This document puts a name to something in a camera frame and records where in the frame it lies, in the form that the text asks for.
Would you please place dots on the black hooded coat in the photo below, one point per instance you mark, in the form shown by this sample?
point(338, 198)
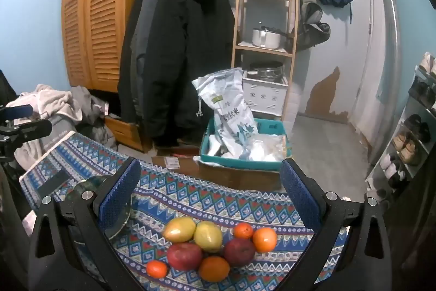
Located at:
point(190, 49)

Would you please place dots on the grey printed cloth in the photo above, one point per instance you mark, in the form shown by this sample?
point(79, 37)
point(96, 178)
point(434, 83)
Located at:
point(58, 130)

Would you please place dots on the black phone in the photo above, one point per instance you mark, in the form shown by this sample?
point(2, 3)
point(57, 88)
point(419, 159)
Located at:
point(54, 187)

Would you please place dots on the grey backpack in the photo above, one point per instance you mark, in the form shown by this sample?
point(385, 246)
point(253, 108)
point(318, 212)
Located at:
point(311, 28)

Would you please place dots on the pile of clothes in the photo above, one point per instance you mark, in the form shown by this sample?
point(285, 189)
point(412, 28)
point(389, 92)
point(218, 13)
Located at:
point(47, 100)

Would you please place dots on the large orange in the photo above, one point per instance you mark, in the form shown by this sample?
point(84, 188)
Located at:
point(265, 239)
point(214, 269)

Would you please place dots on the white plastic basket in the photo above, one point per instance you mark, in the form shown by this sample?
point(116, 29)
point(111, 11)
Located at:
point(264, 96)

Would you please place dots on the yellow-green pear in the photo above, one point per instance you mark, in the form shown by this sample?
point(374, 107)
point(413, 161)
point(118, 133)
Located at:
point(179, 229)

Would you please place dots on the labelled cardboard box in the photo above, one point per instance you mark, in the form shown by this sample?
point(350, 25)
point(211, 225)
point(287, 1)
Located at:
point(184, 163)

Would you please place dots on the clear plastic bag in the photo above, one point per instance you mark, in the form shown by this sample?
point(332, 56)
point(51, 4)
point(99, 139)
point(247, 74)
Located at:
point(265, 147)

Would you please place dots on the white shoe rack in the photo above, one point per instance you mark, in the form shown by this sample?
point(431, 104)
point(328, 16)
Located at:
point(408, 127)

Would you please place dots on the small tangerine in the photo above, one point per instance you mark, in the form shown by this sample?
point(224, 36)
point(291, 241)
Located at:
point(157, 269)
point(243, 230)

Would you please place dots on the wooden louvred wardrobe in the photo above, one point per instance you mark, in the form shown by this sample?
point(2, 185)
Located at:
point(98, 15)

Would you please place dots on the brown cardboard box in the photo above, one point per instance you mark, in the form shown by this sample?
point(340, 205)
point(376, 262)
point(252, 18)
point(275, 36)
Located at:
point(238, 178)

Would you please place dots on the red apple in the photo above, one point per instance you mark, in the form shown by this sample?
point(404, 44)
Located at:
point(184, 256)
point(239, 251)

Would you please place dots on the green-yellow apple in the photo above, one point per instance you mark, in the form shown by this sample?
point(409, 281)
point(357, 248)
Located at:
point(208, 236)

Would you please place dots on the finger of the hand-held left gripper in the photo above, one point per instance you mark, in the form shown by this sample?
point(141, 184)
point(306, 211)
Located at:
point(17, 111)
point(30, 130)

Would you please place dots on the steel steamer pot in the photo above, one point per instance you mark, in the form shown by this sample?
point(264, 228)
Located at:
point(265, 72)

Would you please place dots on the white rice bag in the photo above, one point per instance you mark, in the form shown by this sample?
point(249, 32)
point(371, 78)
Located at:
point(231, 113)

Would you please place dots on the light grey garment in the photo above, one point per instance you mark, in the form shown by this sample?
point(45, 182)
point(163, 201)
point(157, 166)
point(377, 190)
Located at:
point(85, 103)

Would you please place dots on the dark glass plate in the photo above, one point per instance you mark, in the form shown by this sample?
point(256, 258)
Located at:
point(118, 226)

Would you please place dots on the wooden drawer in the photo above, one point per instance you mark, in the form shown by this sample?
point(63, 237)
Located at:
point(126, 130)

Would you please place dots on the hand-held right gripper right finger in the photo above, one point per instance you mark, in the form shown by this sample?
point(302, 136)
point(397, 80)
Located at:
point(299, 199)

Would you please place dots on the group of shoes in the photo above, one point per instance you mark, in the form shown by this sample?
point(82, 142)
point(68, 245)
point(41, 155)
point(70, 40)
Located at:
point(407, 147)

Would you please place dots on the wooden shelf rack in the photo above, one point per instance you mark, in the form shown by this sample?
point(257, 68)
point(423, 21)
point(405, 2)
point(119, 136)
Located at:
point(238, 21)

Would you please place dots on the dark grey cloth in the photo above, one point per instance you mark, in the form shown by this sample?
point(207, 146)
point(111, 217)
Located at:
point(100, 136)

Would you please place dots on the grey jacket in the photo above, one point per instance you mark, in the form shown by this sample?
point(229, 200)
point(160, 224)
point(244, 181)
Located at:
point(148, 38)

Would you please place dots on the blue patterned tablecloth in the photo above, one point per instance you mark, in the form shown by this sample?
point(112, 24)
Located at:
point(204, 195)

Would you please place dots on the teal plastic bin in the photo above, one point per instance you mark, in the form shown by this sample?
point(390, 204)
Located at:
point(269, 127)

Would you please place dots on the grey door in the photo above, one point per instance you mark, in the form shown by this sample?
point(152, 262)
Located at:
point(340, 49)

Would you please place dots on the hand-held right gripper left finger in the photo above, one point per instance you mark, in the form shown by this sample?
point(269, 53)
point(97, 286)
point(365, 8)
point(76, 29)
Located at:
point(115, 195)

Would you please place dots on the black cloth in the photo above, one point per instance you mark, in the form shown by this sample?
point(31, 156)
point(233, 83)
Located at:
point(6, 90)

